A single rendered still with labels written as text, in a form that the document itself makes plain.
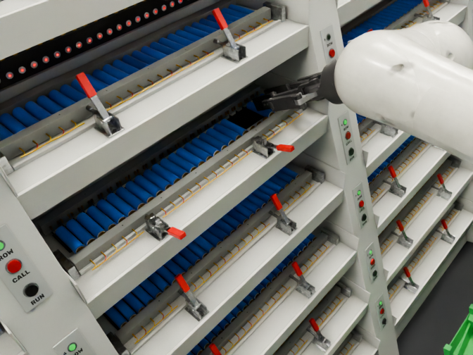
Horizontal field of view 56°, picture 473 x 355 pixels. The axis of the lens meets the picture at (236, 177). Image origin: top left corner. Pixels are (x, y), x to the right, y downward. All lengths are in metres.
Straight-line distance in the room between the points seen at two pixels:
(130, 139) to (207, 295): 0.36
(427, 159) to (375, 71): 0.96
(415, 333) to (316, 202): 0.79
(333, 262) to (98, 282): 0.63
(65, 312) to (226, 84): 0.43
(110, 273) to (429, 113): 0.50
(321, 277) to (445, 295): 0.75
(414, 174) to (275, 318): 0.64
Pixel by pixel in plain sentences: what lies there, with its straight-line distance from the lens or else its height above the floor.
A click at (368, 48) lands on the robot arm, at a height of 1.15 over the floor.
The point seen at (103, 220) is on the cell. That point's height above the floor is 0.97.
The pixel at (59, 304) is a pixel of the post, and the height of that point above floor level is 0.95.
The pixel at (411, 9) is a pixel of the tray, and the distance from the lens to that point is 1.45.
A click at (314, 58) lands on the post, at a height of 1.05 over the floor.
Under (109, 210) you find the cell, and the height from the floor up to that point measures 0.97.
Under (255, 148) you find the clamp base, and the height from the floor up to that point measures 0.94.
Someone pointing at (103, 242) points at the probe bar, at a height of 0.96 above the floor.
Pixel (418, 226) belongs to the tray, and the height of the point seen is 0.35.
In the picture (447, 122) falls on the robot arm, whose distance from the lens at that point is 0.52.
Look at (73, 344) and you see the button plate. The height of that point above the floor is 0.88.
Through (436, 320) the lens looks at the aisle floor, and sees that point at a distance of 1.72.
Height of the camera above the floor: 1.32
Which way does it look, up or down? 29 degrees down
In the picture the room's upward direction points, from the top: 19 degrees counter-clockwise
